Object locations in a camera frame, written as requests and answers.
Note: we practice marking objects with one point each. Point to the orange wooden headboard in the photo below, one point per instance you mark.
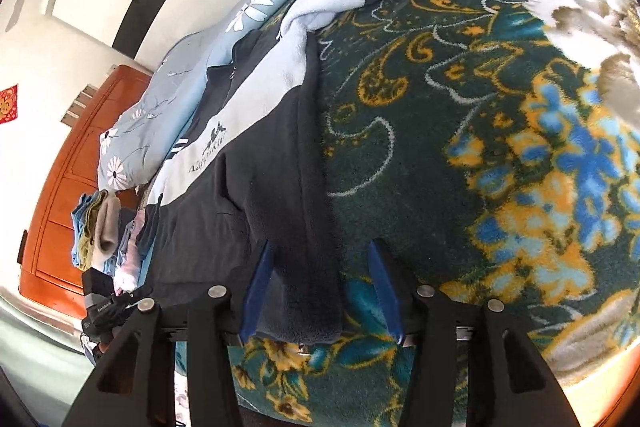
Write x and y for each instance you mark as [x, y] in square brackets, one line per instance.
[65, 207]

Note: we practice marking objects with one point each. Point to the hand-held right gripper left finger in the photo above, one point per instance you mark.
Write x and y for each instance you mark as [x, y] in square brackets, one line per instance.
[256, 297]

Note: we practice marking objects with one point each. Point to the green floral fleece blanket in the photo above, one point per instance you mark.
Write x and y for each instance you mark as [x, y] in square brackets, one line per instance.
[425, 132]

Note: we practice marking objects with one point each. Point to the navy and white fleece jacket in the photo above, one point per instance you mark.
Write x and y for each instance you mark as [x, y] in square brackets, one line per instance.
[280, 187]

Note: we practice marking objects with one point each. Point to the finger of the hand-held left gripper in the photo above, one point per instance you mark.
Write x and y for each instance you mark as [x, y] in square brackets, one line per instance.
[136, 296]

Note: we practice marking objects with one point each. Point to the blue folded garment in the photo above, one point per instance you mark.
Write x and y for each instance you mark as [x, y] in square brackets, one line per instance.
[82, 227]

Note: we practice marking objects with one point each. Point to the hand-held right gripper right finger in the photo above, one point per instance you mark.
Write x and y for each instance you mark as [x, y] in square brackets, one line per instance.
[385, 294]

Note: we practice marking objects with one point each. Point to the pink crumpled garment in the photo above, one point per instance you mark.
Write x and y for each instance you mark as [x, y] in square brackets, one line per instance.
[130, 257]

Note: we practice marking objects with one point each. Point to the red wall decoration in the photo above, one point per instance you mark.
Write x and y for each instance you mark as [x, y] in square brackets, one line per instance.
[7, 104]

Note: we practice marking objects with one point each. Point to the beige folded garment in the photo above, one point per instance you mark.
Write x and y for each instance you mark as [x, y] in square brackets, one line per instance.
[106, 227]

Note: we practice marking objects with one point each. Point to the light blue daisy quilt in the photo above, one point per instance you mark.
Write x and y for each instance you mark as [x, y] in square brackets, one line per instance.
[175, 72]

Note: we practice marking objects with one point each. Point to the grey slatted wall fixture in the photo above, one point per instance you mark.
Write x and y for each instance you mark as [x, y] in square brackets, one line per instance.
[77, 104]

